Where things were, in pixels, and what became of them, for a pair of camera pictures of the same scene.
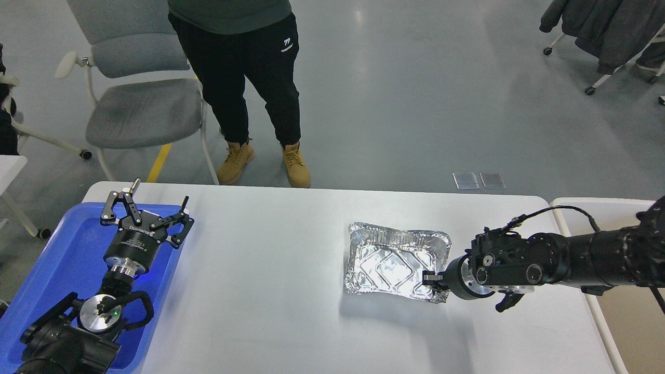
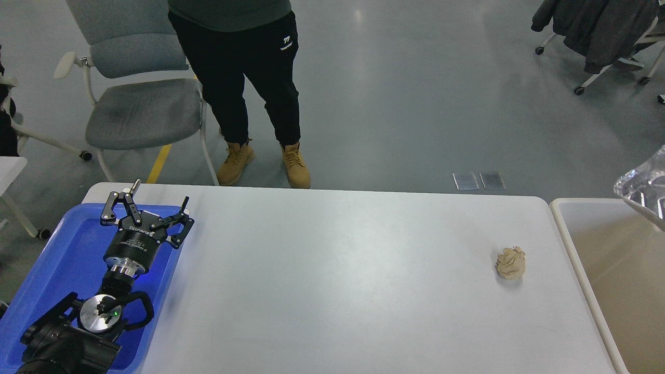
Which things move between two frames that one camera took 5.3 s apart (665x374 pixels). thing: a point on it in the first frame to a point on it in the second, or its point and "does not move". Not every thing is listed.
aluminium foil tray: [387, 262] to [644, 187]
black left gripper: [138, 243] does not move
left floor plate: [465, 180] does not move
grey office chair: [137, 102] does not move
